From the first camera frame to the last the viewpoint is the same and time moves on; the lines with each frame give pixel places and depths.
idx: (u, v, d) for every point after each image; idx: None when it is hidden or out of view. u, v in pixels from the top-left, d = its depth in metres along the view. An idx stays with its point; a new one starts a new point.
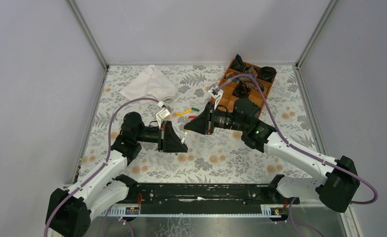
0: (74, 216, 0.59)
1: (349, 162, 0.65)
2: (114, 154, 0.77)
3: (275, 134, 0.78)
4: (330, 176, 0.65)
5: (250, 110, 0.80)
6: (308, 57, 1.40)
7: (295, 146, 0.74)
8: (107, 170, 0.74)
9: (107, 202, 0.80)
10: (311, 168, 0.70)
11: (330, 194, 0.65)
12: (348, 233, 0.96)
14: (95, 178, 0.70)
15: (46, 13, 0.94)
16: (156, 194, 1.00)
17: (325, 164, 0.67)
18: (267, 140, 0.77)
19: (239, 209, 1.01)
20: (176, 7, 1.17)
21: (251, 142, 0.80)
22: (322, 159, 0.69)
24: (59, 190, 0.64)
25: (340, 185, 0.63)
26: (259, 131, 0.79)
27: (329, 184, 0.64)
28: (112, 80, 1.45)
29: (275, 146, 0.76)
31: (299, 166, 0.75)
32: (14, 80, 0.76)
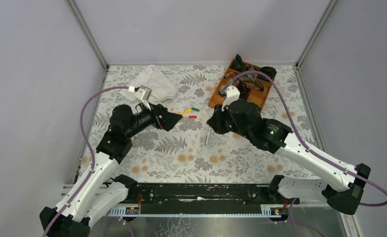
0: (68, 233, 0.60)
1: (367, 170, 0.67)
2: (101, 158, 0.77)
3: (292, 137, 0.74)
4: (352, 185, 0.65)
5: (246, 108, 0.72)
6: (308, 57, 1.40)
7: (316, 152, 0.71)
8: (94, 177, 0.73)
9: (107, 205, 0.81)
10: (332, 176, 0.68)
11: (349, 203, 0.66)
12: (348, 233, 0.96)
14: (82, 191, 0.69)
15: (47, 13, 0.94)
16: (156, 194, 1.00)
17: (347, 173, 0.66)
18: (284, 144, 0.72)
19: (239, 210, 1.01)
20: (176, 7, 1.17)
21: (263, 143, 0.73)
22: (343, 167, 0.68)
24: (47, 208, 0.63)
25: (360, 196, 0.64)
26: (272, 131, 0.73)
27: (352, 195, 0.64)
28: (112, 80, 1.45)
29: (293, 151, 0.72)
31: (316, 172, 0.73)
32: (14, 80, 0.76)
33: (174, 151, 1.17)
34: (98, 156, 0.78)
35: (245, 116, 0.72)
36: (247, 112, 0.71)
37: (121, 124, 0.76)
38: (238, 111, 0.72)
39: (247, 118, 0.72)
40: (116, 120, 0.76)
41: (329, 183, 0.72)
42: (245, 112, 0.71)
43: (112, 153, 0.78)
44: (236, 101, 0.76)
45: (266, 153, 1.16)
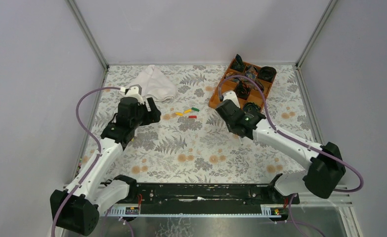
0: (79, 213, 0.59)
1: (335, 147, 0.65)
2: (107, 142, 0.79)
3: (265, 121, 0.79)
4: (315, 160, 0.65)
5: (226, 102, 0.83)
6: (308, 57, 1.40)
7: (282, 133, 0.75)
8: (103, 160, 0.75)
9: (112, 197, 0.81)
10: (297, 152, 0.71)
11: (317, 181, 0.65)
12: (348, 233, 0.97)
14: (92, 173, 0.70)
15: (47, 14, 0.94)
16: (156, 194, 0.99)
17: (311, 149, 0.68)
18: (256, 127, 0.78)
19: (239, 210, 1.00)
20: (176, 7, 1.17)
21: (240, 129, 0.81)
22: (307, 144, 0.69)
24: (57, 192, 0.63)
25: (324, 171, 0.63)
26: (248, 118, 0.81)
27: (314, 170, 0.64)
28: (112, 80, 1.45)
29: (263, 133, 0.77)
31: (285, 152, 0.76)
32: (13, 81, 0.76)
33: (174, 151, 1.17)
34: (103, 141, 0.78)
35: (224, 108, 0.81)
36: (225, 105, 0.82)
37: (125, 113, 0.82)
38: (218, 106, 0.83)
39: (225, 109, 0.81)
40: (124, 107, 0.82)
41: (298, 161, 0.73)
42: (223, 104, 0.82)
43: (118, 137, 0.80)
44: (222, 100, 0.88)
45: (265, 153, 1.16)
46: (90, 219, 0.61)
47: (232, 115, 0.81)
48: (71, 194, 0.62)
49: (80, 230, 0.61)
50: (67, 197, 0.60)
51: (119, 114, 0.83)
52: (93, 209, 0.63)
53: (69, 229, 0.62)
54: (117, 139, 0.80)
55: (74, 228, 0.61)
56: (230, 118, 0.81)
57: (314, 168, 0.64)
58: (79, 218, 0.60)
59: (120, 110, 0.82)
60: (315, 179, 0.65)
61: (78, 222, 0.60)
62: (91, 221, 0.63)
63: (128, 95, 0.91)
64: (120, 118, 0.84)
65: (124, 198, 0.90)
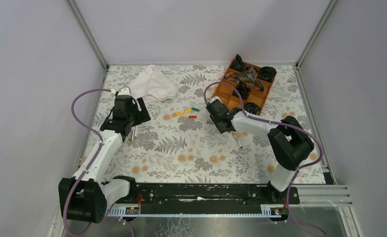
0: (89, 197, 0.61)
1: (294, 120, 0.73)
2: (107, 134, 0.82)
3: (239, 112, 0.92)
4: (274, 130, 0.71)
5: (212, 100, 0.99)
6: (308, 57, 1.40)
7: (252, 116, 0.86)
8: (106, 148, 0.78)
9: (117, 191, 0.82)
10: (262, 129, 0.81)
11: (278, 149, 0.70)
12: (348, 233, 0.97)
14: (97, 159, 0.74)
15: (46, 14, 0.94)
16: (156, 194, 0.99)
17: (271, 123, 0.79)
18: (233, 117, 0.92)
19: (240, 210, 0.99)
20: (176, 7, 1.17)
21: (223, 123, 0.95)
22: (269, 120, 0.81)
24: (64, 179, 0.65)
25: (282, 138, 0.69)
26: (229, 112, 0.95)
27: (273, 138, 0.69)
28: (112, 80, 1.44)
29: (238, 119, 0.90)
31: (258, 134, 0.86)
32: (13, 81, 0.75)
33: (174, 151, 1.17)
34: (104, 133, 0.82)
35: (210, 106, 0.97)
36: (212, 103, 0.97)
37: (122, 106, 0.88)
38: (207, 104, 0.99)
39: (211, 107, 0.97)
40: (121, 101, 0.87)
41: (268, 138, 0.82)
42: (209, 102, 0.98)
43: (116, 128, 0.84)
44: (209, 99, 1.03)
45: (265, 153, 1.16)
46: (100, 205, 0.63)
47: (218, 111, 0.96)
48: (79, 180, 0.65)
49: (91, 218, 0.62)
50: (75, 184, 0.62)
51: (116, 109, 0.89)
52: (101, 195, 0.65)
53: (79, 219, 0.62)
54: (117, 130, 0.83)
55: (84, 217, 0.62)
56: (216, 114, 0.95)
57: (273, 136, 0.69)
58: (89, 204, 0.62)
59: (116, 105, 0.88)
60: (276, 148, 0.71)
61: (89, 209, 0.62)
62: (101, 207, 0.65)
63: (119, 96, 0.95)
64: (118, 112, 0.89)
65: (125, 195, 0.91)
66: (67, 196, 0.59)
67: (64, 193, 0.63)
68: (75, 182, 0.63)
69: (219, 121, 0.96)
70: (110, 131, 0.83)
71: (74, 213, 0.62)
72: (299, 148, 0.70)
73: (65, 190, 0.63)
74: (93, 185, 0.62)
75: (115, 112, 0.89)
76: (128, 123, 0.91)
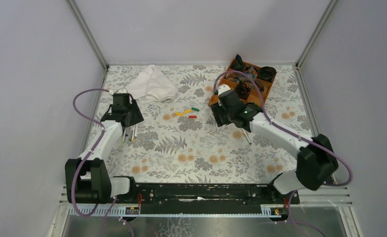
0: (96, 176, 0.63)
1: (326, 139, 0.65)
2: (109, 123, 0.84)
3: (261, 114, 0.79)
4: (304, 149, 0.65)
5: (229, 94, 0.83)
6: (309, 57, 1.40)
7: (278, 124, 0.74)
8: (108, 134, 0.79)
9: (118, 184, 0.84)
10: (288, 143, 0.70)
11: (304, 169, 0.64)
12: (349, 233, 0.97)
14: (101, 142, 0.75)
15: (46, 14, 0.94)
16: (156, 194, 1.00)
17: (301, 139, 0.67)
18: (252, 119, 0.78)
19: (240, 210, 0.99)
20: (176, 7, 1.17)
21: (238, 121, 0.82)
22: (298, 134, 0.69)
24: (70, 160, 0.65)
25: (313, 159, 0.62)
26: (247, 111, 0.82)
27: (302, 158, 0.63)
28: (112, 80, 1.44)
29: (259, 124, 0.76)
31: (280, 144, 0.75)
32: (13, 82, 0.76)
33: (174, 151, 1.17)
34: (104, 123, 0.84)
35: (226, 99, 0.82)
36: (228, 96, 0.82)
37: (120, 101, 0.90)
38: (222, 97, 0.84)
39: (228, 100, 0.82)
40: (120, 96, 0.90)
41: (289, 152, 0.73)
42: (225, 96, 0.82)
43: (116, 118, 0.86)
44: (223, 91, 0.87)
45: (265, 153, 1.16)
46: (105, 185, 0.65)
47: (233, 106, 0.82)
48: (84, 161, 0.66)
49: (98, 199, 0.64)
50: (80, 164, 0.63)
51: (115, 104, 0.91)
52: (106, 175, 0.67)
53: (86, 200, 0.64)
54: (117, 119, 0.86)
55: (92, 197, 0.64)
56: (231, 109, 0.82)
57: (302, 155, 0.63)
58: (95, 184, 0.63)
59: (114, 100, 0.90)
60: (303, 168, 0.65)
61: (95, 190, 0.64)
62: (107, 188, 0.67)
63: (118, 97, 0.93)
64: (116, 107, 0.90)
65: (126, 192, 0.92)
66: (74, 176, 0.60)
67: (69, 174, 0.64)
68: (81, 163, 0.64)
69: (233, 117, 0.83)
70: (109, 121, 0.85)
71: (81, 194, 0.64)
72: (327, 172, 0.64)
73: (70, 172, 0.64)
74: (99, 164, 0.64)
75: (113, 107, 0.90)
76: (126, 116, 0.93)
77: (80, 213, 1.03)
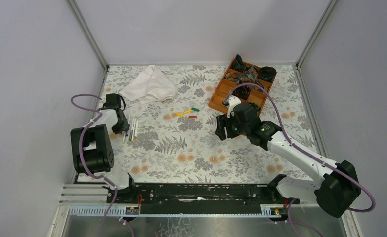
0: (100, 137, 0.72)
1: (351, 167, 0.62)
2: (106, 110, 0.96)
3: (279, 133, 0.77)
4: (328, 177, 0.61)
5: (246, 108, 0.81)
6: (309, 57, 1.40)
7: (298, 146, 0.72)
8: (107, 114, 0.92)
9: (117, 174, 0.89)
10: (310, 168, 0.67)
11: (327, 197, 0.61)
12: (349, 233, 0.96)
14: (100, 120, 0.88)
15: (46, 14, 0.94)
16: (156, 194, 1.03)
17: (325, 166, 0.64)
18: (271, 138, 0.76)
19: (240, 210, 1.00)
20: (175, 7, 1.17)
21: (255, 139, 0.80)
22: (322, 160, 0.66)
24: (74, 129, 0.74)
25: (338, 189, 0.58)
26: (265, 128, 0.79)
27: (325, 186, 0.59)
28: (112, 80, 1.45)
29: (278, 145, 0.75)
31: (300, 167, 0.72)
32: (13, 82, 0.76)
33: (174, 151, 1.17)
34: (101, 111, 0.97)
35: (243, 114, 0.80)
36: (245, 111, 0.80)
37: (114, 99, 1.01)
38: (238, 111, 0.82)
39: (245, 116, 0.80)
40: (112, 94, 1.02)
41: (310, 176, 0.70)
42: (243, 110, 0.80)
43: (111, 107, 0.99)
44: (239, 104, 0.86)
45: (266, 153, 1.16)
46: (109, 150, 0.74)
47: (250, 122, 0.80)
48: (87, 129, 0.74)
49: (104, 163, 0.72)
50: (84, 129, 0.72)
51: (107, 101, 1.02)
52: (108, 140, 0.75)
53: (94, 166, 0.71)
54: (112, 109, 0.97)
55: (98, 160, 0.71)
56: (247, 125, 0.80)
57: (326, 184, 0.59)
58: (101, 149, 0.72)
59: (108, 98, 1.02)
60: (325, 195, 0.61)
61: (101, 156, 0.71)
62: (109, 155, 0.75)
63: (111, 98, 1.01)
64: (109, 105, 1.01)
65: (126, 187, 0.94)
66: (81, 135, 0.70)
67: (75, 141, 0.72)
68: (84, 129, 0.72)
69: (249, 134, 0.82)
70: (106, 109, 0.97)
71: (89, 159, 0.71)
72: (351, 200, 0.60)
73: (76, 138, 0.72)
74: (102, 128, 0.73)
75: (107, 104, 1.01)
76: (119, 112, 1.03)
77: (80, 213, 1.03)
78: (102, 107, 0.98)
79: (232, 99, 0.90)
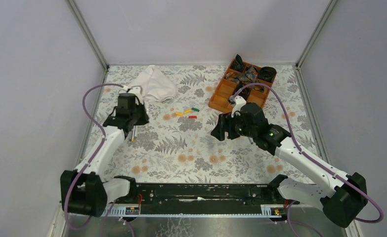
0: (91, 191, 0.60)
1: (361, 179, 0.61)
2: (110, 129, 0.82)
3: (288, 139, 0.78)
4: (339, 190, 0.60)
5: (255, 110, 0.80)
6: (309, 57, 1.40)
7: (308, 155, 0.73)
8: (108, 142, 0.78)
9: (115, 193, 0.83)
10: (321, 179, 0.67)
11: (336, 209, 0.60)
12: (349, 233, 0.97)
14: (99, 154, 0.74)
15: (46, 14, 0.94)
16: (156, 194, 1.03)
17: (336, 177, 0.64)
18: (280, 144, 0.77)
19: (239, 210, 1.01)
20: (176, 8, 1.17)
21: (263, 144, 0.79)
22: (333, 172, 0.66)
24: (66, 172, 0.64)
25: (348, 202, 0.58)
26: (273, 133, 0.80)
27: (336, 198, 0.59)
28: (112, 80, 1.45)
29: (287, 152, 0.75)
31: (309, 176, 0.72)
32: (13, 83, 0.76)
33: (174, 151, 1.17)
34: (107, 128, 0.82)
35: (253, 117, 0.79)
36: (254, 113, 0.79)
37: (125, 104, 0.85)
38: (247, 112, 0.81)
39: (254, 119, 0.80)
40: (124, 98, 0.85)
41: (319, 185, 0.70)
42: (252, 113, 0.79)
43: (120, 123, 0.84)
44: (246, 104, 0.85)
45: (266, 153, 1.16)
46: (101, 202, 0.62)
47: (258, 124, 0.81)
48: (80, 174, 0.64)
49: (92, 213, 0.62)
50: (77, 175, 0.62)
51: (119, 104, 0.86)
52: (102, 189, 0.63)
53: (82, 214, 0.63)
54: (120, 126, 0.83)
55: (85, 212, 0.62)
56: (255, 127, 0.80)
57: (337, 197, 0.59)
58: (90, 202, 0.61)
59: (119, 102, 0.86)
60: (335, 207, 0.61)
61: (89, 206, 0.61)
62: (102, 203, 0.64)
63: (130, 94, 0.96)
64: (120, 110, 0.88)
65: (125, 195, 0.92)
66: (70, 185, 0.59)
67: (65, 185, 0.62)
68: (76, 176, 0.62)
69: (257, 138, 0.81)
70: (112, 127, 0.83)
71: (76, 206, 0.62)
72: (358, 211, 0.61)
73: (65, 183, 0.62)
74: (95, 178, 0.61)
75: (118, 109, 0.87)
76: (131, 120, 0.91)
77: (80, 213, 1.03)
78: (112, 118, 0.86)
79: (237, 98, 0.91)
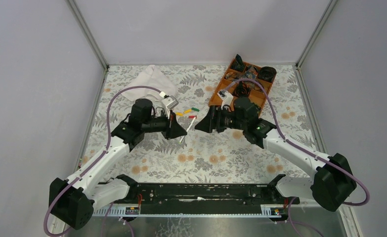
0: (75, 204, 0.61)
1: (343, 160, 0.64)
2: (115, 141, 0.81)
3: (274, 130, 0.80)
4: (321, 170, 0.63)
5: (247, 105, 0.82)
6: (309, 57, 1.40)
7: (291, 142, 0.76)
8: (108, 155, 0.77)
9: (110, 197, 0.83)
10: (304, 162, 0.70)
11: (322, 190, 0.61)
12: (349, 233, 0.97)
14: (94, 169, 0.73)
15: (46, 14, 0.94)
16: (156, 194, 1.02)
17: (318, 159, 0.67)
18: (266, 136, 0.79)
19: (240, 210, 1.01)
20: (176, 8, 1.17)
21: (251, 138, 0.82)
22: (314, 153, 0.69)
24: (58, 179, 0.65)
25: (331, 181, 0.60)
26: (260, 127, 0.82)
27: (319, 178, 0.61)
28: (112, 80, 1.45)
29: (272, 141, 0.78)
31: (294, 161, 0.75)
32: (12, 82, 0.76)
33: (174, 151, 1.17)
34: (112, 138, 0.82)
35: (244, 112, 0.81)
36: (246, 108, 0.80)
37: (138, 115, 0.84)
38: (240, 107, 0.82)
39: (246, 114, 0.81)
40: (137, 109, 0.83)
41: (304, 171, 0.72)
42: (244, 107, 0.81)
43: (128, 137, 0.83)
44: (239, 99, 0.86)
45: (266, 153, 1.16)
46: (82, 215, 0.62)
47: (249, 119, 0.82)
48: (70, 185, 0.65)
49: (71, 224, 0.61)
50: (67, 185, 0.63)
51: (133, 116, 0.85)
52: (88, 204, 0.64)
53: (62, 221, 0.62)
54: (127, 139, 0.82)
55: (66, 221, 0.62)
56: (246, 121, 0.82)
57: (319, 177, 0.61)
58: (72, 214, 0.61)
59: (133, 113, 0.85)
60: (321, 189, 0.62)
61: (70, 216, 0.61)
62: (83, 217, 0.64)
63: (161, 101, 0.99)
64: (132, 119, 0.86)
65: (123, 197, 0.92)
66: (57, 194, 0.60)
67: (54, 192, 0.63)
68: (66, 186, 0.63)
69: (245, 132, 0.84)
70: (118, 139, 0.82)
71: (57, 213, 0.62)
72: (347, 194, 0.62)
73: (54, 189, 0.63)
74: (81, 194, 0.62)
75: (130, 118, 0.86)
76: (140, 134, 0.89)
77: None
78: (123, 129, 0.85)
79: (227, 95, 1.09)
